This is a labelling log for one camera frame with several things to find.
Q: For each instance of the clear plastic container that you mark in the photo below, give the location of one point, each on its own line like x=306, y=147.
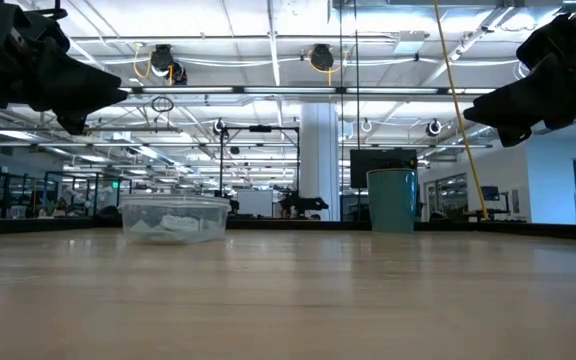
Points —
x=203, y=210

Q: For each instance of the black table frame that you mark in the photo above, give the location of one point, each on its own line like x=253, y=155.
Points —
x=43, y=226

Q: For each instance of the white building column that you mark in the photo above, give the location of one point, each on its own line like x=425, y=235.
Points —
x=318, y=150

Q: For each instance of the teal cup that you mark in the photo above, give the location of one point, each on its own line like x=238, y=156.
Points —
x=392, y=200

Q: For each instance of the black background robot arm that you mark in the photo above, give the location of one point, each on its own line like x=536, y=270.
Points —
x=300, y=204

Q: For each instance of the white panel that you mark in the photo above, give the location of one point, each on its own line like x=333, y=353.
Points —
x=255, y=202

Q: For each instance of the black monitor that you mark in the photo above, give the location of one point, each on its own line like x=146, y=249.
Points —
x=378, y=160

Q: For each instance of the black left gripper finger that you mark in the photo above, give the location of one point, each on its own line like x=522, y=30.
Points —
x=73, y=124
x=75, y=87

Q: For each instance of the long ceiling light strip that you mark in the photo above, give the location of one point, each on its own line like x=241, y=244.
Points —
x=288, y=90

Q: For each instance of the small desk monitor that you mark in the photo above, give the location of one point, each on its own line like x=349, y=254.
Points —
x=490, y=193

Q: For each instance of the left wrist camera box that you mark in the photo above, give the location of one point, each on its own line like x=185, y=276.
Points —
x=0, y=35

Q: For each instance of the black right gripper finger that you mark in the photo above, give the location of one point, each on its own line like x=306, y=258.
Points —
x=528, y=105
x=514, y=138

